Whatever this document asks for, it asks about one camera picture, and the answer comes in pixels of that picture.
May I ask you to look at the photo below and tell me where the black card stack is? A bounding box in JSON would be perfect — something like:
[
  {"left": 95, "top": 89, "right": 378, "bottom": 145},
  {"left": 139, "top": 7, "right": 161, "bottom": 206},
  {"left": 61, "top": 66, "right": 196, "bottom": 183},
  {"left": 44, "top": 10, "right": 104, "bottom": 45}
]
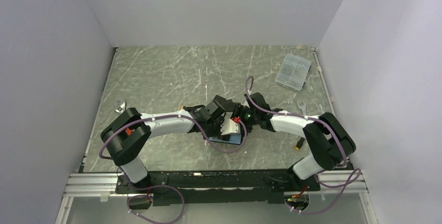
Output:
[{"left": 213, "top": 95, "right": 240, "bottom": 112}]

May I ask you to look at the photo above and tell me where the black leather card holder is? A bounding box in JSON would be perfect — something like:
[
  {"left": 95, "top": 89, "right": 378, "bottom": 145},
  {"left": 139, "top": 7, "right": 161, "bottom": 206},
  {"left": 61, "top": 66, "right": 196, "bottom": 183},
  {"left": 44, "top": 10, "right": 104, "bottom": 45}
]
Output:
[{"left": 209, "top": 134, "right": 242, "bottom": 145}]

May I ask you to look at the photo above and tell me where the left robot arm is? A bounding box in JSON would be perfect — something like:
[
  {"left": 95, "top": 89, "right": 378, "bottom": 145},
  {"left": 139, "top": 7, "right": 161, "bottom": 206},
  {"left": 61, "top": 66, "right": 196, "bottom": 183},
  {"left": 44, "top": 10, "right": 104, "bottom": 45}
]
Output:
[{"left": 99, "top": 100, "right": 226, "bottom": 193}]

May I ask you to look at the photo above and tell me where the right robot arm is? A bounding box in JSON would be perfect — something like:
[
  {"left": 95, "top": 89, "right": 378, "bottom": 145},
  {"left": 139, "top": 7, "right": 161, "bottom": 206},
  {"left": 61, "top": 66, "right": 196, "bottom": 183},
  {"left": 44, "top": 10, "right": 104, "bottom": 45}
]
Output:
[{"left": 240, "top": 93, "right": 356, "bottom": 190}]

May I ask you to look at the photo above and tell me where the silver wrench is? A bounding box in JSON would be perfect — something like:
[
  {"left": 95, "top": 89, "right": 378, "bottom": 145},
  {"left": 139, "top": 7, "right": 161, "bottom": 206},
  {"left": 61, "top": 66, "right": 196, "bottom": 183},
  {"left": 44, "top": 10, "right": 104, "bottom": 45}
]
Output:
[{"left": 297, "top": 102, "right": 307, "bottom": 115}]

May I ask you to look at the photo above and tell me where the black yellow screwdriver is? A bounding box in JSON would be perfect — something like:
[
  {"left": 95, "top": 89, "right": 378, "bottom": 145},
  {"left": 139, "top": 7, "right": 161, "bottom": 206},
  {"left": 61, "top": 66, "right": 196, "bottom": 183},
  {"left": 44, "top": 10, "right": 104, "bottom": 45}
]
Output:
[{"left": 295, "top": 138, "right": 305, "bottom": 151}]

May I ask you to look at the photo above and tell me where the clear plastic screw box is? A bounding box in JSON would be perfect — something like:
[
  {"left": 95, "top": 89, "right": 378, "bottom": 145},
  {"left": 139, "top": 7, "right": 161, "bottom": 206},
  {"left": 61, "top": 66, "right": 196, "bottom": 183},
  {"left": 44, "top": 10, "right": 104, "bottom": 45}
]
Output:
[{"left": 275, "top": 54, "right": 312, "bottom": 91}]

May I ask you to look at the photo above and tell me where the small metal clip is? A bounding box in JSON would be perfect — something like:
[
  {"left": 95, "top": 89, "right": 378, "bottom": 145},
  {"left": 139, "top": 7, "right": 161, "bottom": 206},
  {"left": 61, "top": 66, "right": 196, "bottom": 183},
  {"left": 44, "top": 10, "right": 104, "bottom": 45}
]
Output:
[{"left": 114, "top": 99, "right": 126, "bottom": 114}]

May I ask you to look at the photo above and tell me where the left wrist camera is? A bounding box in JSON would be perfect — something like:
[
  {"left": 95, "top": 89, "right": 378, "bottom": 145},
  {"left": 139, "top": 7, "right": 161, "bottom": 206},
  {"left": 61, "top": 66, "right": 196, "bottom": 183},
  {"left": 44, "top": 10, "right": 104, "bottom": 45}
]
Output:
[{"left": 220, "top": 118, "right": 241, "bottom": 135}]

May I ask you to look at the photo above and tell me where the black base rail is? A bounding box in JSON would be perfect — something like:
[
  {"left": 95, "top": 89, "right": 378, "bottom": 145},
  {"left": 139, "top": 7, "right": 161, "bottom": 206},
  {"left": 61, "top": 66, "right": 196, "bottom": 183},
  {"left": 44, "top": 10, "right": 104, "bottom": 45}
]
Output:
[{"left": 115, "top": 169, "right": 321, "bottom": 206}]

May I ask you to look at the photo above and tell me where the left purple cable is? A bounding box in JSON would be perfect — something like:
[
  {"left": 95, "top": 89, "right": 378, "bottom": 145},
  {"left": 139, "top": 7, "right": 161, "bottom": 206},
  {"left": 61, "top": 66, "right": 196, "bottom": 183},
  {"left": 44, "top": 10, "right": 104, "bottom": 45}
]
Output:
[{"left": 99, "top": 115, "right": 249, "bottom": 224}]

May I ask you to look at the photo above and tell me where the aluminium frame rail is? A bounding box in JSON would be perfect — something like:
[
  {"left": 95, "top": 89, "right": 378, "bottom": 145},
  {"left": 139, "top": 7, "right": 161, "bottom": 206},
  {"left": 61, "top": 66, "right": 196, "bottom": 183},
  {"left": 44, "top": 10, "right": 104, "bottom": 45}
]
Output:
[{"left": 64, "top": 171, "right": 368, "bottom": 197}]

